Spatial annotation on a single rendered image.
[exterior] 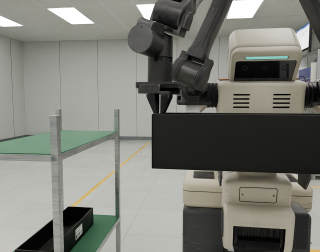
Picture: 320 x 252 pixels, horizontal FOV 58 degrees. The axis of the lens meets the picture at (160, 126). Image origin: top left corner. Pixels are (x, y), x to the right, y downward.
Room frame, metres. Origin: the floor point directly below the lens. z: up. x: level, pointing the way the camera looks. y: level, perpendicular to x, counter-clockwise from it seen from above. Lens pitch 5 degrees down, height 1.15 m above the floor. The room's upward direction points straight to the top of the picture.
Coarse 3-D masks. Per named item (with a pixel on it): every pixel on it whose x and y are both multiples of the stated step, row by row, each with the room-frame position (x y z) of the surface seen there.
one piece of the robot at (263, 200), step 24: (216, 96) 0.97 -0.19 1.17; (240, 96) 0.95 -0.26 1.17; (264, 96) 0.94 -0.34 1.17; (288, 96) 0.93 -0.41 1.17; (312, 96) 0.92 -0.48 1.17; (240, 192) 0.95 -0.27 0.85; (264, 192) 0.94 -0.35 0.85; (288, 192) 0.93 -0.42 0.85; (240, 216) 0.92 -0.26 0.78; (264, 216) 0.90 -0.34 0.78; (288, 216) 0.89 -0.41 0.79; (288, 240) 0.90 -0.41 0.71
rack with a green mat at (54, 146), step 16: (0, 144) 1.36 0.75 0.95; (16, 144) 1.36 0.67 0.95; (32, 144) 1.36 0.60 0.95; (48, 144) 1.36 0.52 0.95; (64, 144) 1.36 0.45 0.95; (80, 144) 1.36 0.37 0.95; (96, 144) 1.54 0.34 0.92; (16, 160) 1.13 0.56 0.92; (32, 160) 1.12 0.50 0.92; (48, 160) 1.11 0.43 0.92; (96, 224) 1.84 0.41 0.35; (112, 224) 1.84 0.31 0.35; (80, 240) 1.62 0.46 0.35; (96, 240) 1.62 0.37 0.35
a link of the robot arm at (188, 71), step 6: (186, 60) 0.89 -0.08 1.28; (186, 66) 0.88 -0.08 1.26; (192, 66) 0.87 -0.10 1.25; (198, 66) 0.87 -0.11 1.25; (180, 72) 0.88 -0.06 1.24; (186, 72) 0.87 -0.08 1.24; (192, 72) 0.86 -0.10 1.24; (180, 78) 0.89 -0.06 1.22; (186, 78) 0.87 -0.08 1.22; (192, 78) 0.86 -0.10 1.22; (186, 84) 0.89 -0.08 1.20; (192, 84) 0.87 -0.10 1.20; (192, 90) 0.89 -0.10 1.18
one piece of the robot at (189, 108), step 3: (186, 105) 1.00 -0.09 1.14; (189, 105) 0.99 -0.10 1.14; (192, 105) 0.99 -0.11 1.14; (195, 105) 0.99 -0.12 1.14; (198, 105) 0.99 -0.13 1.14; (186, 108) 0.99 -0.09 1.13; (189, 108) 0.99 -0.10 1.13; (192, 108) 0.99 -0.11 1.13; (195, 108) 0.98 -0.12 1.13; (198, 108) 0.98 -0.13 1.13; (186, 111) 0.98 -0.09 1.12; (189, 111) 0.98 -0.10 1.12; (192, 111) 0.98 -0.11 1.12; (195, 111) 0.98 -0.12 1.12; (198, 111) 0.98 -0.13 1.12
